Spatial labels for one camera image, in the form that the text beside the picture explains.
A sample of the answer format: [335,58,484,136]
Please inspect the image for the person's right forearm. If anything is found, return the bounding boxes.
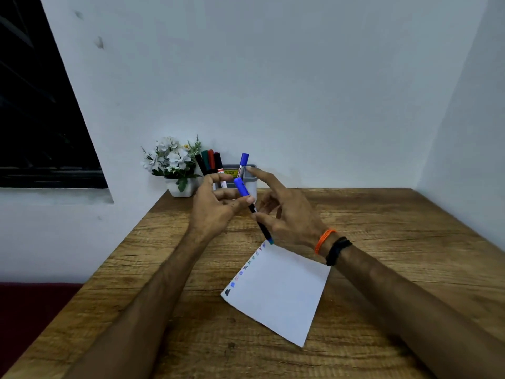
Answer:
[327,244,505,379]

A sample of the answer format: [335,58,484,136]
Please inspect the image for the dark window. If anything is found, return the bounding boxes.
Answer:
[0,0,109,189]

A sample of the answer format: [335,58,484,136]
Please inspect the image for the blue capped black marker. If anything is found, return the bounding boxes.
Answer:
[234,177,274,245]

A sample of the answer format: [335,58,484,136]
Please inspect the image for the person's right hand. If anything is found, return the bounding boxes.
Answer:
[245,166,324,254]

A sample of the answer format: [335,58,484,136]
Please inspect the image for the black capped white marker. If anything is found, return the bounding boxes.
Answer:
[213,152,228,189]

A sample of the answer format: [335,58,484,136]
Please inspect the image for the black wristband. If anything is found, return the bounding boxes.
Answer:
[326,237,353,267]

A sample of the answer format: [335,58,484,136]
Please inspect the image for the person's left hand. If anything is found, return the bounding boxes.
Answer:
[187,173,256,244]

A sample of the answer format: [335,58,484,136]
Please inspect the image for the white flowers in white pot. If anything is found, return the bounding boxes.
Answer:
[141,135,203,198]

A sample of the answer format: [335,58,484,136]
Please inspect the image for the person's left forearm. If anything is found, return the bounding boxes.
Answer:
[65,230,215,379]

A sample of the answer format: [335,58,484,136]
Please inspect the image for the white paper sheet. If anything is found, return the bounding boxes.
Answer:
[220,241,331,348]

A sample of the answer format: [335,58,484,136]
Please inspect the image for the orange wristband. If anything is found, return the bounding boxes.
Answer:
[314,229,337,255]

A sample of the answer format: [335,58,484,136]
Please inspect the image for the grey marker holder box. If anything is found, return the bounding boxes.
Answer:
[215,164,258,202]

